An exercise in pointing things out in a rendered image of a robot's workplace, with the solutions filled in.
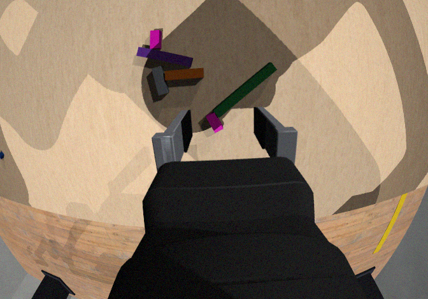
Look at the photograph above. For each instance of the orange rod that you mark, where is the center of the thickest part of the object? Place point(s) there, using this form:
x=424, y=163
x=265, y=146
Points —
x=184, y=74

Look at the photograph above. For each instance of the purple rod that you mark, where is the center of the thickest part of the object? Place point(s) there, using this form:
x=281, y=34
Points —
x=164, y=56

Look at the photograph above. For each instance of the green rod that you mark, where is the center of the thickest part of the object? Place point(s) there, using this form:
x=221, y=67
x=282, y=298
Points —
x=244, y=89

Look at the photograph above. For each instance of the magenta rod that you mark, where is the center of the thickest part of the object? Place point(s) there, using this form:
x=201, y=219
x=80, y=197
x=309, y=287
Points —
x=155, y=39
x=214, y=121

